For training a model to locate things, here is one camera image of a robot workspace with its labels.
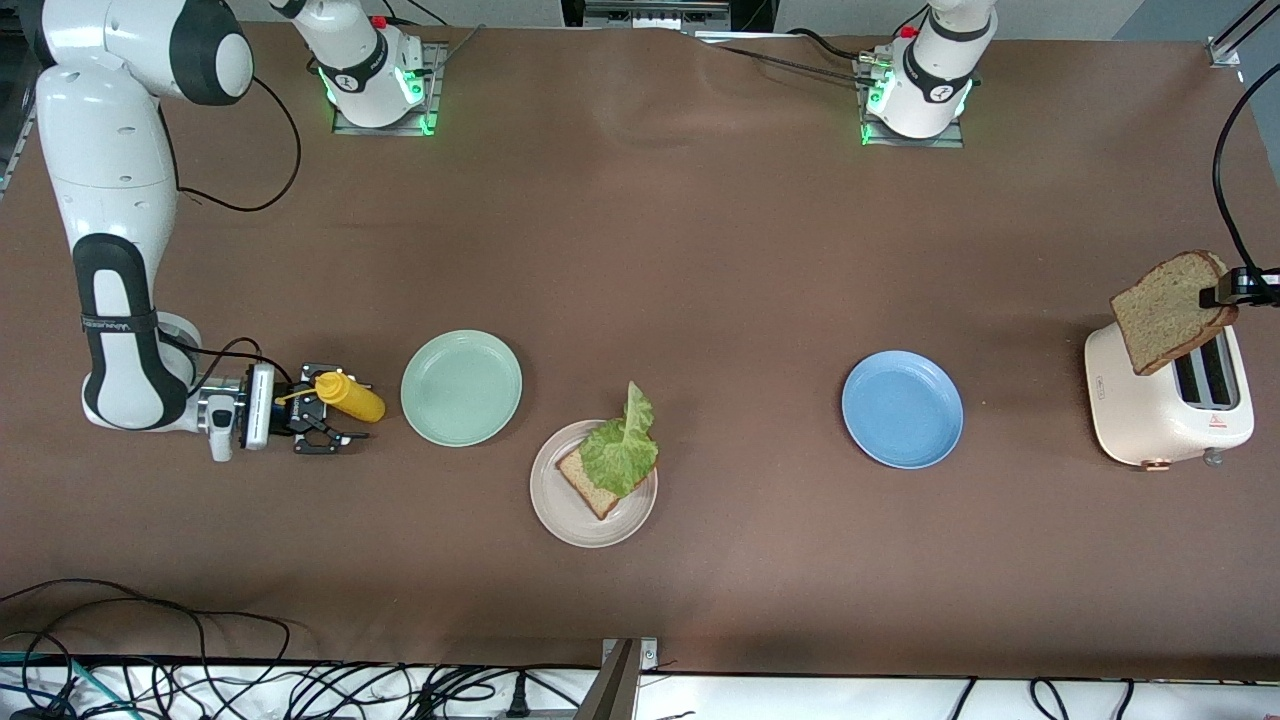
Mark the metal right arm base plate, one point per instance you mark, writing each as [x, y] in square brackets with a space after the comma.
[437, 95]

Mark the blue plate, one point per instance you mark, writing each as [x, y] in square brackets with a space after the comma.
[902, 409]

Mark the beige plate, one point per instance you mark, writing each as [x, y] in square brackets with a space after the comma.
[560, 510]

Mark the green plate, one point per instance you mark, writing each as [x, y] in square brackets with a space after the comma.
[461, 388]

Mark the cream white toaster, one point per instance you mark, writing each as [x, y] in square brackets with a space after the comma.
[1140, 410]

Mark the aluminium rail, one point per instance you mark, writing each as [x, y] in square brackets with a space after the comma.
[1225, 48]

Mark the yellow squeeze bottle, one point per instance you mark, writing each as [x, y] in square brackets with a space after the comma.
[355, 400]

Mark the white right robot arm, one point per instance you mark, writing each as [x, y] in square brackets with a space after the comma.
[110, 150]

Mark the black power plug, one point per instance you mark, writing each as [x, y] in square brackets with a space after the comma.
[517, 705]

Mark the white power strip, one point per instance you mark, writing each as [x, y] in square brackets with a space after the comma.
[655, 15]

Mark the green lettuce leaf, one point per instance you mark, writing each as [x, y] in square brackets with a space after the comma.
[620, 455]

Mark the grey metal post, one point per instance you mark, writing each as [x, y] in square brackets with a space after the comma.
[615, 695]

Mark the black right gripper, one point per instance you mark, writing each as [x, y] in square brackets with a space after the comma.
[297, 413]

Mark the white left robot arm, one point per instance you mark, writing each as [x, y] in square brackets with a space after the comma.
[935, 90]

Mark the brown bread slice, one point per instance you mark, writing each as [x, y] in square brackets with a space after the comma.
[590, 490]
[1165, 315]

